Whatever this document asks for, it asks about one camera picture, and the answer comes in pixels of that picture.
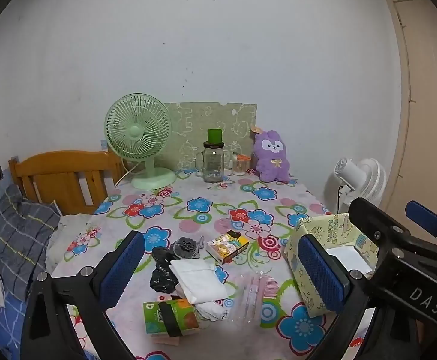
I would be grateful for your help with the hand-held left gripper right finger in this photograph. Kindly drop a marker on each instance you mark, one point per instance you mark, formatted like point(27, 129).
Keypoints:
point(323, 273)

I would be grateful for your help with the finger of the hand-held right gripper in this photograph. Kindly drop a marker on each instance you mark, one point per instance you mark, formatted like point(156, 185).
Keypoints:
point(375, 221)
point(426, 217)

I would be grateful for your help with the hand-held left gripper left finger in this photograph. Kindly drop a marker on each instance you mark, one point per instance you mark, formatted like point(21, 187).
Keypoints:
point(122, 270)

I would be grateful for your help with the yellow printed box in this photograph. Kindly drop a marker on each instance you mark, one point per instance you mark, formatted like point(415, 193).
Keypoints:
point(338, 228)

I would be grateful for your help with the black plastic bag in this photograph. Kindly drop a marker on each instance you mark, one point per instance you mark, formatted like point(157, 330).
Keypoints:
point(162, 273)

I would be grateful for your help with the white rectangular box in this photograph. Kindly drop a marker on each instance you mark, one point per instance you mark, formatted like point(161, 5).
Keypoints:
point(177, 318)

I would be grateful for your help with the clear plastic bag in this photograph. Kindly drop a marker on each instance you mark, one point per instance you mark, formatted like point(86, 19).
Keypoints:
point(250, 296)

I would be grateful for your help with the white sock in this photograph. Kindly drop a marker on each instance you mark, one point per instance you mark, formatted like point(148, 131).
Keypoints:
point(211, 309)

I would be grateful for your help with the cartoon print small box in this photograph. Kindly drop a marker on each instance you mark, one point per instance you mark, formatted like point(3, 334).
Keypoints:
point(226, 245)

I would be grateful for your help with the white standing fan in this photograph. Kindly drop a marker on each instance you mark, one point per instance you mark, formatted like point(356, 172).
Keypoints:
point(353, 174)

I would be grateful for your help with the grey plaid pillow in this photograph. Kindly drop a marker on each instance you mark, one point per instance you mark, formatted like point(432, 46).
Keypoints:
point(19, 232)

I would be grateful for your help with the beige door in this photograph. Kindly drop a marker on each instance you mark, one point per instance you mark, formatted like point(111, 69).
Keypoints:
point(428, 101)

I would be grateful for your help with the purple plush bunny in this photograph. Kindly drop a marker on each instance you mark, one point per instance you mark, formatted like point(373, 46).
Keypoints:
point(271, 157)

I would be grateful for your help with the wooden bed headboard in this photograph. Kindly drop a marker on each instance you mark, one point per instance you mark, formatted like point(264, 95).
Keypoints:
point(53, 165)

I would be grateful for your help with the blue bed sheet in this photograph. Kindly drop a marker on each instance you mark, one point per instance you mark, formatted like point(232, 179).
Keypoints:
point(14, 333)

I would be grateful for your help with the small clear jar orange lid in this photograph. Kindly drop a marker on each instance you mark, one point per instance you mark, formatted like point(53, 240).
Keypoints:
point(240, 167)

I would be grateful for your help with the glass mug jar green lid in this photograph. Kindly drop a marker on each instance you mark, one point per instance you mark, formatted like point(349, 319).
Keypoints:
point(212, 165)

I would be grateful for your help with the green desk fan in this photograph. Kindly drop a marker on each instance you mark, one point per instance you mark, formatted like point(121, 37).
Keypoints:
point(134, 131)

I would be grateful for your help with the green printed board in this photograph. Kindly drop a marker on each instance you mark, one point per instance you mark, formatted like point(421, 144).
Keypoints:
point(203, 116)

